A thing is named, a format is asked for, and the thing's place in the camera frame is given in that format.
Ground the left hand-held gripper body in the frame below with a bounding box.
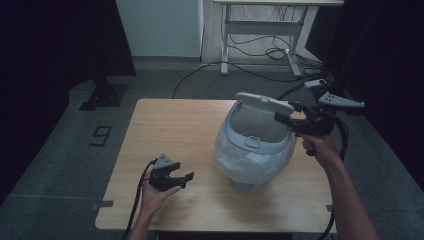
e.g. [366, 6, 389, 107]
[148, 153, 178, 193]

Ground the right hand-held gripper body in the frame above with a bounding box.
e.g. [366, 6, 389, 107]
[292, 91, 366, 138]

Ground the grey white rice cooker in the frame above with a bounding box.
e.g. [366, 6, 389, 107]
[214, 92, 298, 193]

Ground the person's left hand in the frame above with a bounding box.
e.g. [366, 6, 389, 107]
[139, 169, 183, 217]

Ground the person's right hand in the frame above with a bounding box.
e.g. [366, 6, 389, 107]
[299, 133, 342, 172]

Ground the white power strip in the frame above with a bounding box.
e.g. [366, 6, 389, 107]
[303, 78, 328, 89]

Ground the grey tape strip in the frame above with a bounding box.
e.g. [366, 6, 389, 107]
[92, 199, 115, 211]

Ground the dark curtain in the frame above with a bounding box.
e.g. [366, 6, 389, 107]
[305, 0, 424, 193]
[0, 0, 137, 204]

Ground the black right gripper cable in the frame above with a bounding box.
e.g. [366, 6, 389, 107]
[318, 116, 350, 240]

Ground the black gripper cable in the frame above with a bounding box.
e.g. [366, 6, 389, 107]
[318, 116, 350, 240]
[121, 158, 158, 240]

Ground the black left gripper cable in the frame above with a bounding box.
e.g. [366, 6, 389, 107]
[121, 158, 158, 240]

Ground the bundle of black cables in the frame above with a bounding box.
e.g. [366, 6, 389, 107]
[229, 33, 325, 69]

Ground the white desk frame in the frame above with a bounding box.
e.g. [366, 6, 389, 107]
[213, 0, 344, 78]

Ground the long black floor cable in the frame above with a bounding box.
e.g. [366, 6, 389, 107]
[172, 61, 329, 100]

